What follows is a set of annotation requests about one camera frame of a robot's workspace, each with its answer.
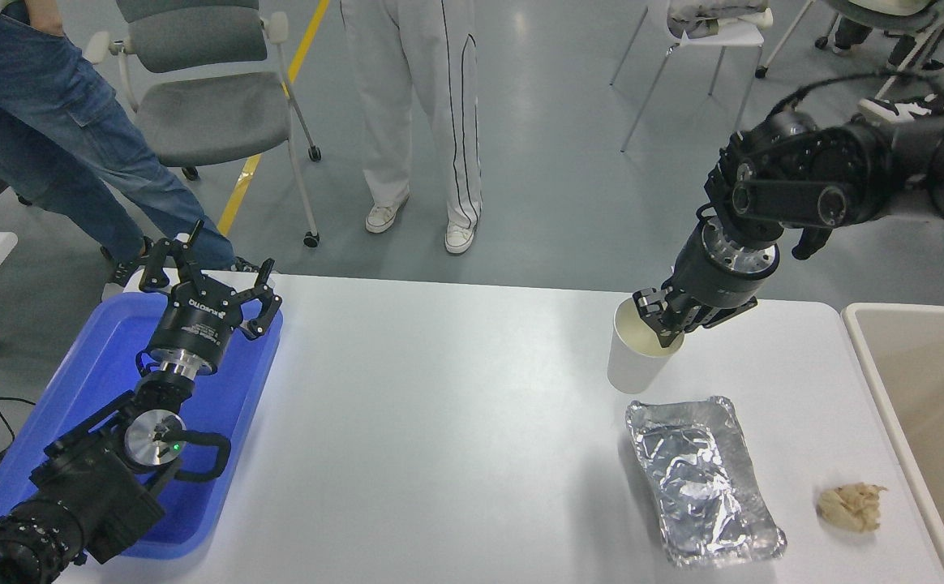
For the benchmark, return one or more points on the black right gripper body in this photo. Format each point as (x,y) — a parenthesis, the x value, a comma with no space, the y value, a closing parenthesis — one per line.
(715,284)

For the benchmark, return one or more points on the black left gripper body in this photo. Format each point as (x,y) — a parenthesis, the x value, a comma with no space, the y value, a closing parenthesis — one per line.
(194,326)

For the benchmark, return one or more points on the white paper cup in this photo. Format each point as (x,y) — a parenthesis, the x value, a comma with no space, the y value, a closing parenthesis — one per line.
(630,365)

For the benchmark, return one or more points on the person's forearm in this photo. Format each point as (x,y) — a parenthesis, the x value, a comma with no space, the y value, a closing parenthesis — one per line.
(44,16)

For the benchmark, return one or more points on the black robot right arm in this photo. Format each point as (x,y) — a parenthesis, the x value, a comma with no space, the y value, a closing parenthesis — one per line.
(845,162)

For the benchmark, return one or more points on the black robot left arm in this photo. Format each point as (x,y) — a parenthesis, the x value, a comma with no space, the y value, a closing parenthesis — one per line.
(91,487)

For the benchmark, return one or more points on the blue plastic tray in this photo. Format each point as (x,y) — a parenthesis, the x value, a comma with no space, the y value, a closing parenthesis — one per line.
(99,365)

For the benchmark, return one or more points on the crumpled foil tray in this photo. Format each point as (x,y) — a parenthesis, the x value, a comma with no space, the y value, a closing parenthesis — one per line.
(699,478)

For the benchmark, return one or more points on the grey office chair with armrests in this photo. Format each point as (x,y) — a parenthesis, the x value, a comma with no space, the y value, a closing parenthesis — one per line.
(212,113)

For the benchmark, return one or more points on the person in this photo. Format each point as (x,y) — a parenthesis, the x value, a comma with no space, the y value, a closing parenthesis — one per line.
(849,36)
(50,138)
(423,105)
(898,109)

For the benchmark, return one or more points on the crumpled tan paper ball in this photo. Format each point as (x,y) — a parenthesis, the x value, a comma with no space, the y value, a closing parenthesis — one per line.
(849,507)

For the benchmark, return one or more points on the large pale bin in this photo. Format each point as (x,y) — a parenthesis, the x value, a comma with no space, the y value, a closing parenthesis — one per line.
(934,381)

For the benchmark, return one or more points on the white chair with metal legs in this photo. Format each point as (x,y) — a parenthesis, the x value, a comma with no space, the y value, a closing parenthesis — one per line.
(715,36)

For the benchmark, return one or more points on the bundled cloth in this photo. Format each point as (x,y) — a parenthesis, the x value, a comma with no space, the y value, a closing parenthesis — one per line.
(715,12)

